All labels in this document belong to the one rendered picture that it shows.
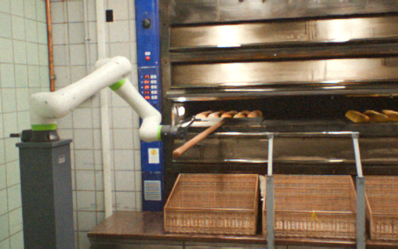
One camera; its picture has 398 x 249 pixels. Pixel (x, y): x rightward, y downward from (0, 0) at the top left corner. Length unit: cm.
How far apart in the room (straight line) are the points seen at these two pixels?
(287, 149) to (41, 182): 161
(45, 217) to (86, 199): 111
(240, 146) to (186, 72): 63
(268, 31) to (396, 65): 84
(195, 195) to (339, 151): 101
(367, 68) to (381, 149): 53
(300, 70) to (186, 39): 80
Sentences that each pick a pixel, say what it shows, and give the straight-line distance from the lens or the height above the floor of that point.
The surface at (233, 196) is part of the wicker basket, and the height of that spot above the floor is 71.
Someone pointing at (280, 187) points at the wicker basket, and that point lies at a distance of 323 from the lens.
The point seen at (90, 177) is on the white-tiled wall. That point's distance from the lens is 358.
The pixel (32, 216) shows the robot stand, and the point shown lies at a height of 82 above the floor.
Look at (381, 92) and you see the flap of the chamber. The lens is 311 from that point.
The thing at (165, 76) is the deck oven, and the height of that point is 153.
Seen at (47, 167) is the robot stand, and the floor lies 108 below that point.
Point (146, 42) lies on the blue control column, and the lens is 334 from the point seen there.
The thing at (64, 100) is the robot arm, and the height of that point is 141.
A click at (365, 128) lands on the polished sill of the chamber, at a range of 326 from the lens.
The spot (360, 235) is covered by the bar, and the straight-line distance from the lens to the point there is 276.
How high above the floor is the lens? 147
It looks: 5 degrees down
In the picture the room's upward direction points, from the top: 2 degrees counter-clockwise
